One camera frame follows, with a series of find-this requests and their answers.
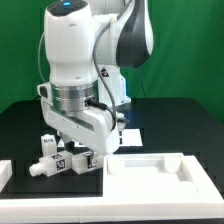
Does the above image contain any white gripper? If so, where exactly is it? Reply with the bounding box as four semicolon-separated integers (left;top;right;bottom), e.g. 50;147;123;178
40;97;122;168

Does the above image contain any white square tabletop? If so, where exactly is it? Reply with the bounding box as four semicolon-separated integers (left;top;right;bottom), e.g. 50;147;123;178
103;153;223;203

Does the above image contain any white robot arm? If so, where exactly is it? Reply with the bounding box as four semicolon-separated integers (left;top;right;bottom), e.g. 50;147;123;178
38;0;154;155

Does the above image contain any white marker sheet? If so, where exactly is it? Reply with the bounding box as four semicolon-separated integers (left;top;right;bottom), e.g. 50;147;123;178
119;129;143;147

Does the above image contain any white block left edge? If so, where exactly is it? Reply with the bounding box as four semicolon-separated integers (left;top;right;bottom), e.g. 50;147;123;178
0;160;12;193

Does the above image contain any white L-shaped fence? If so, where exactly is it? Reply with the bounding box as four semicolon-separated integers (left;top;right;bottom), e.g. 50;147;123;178
0;155;224;224

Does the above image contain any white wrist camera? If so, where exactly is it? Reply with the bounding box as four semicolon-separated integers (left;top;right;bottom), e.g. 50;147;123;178
37;82;52;100

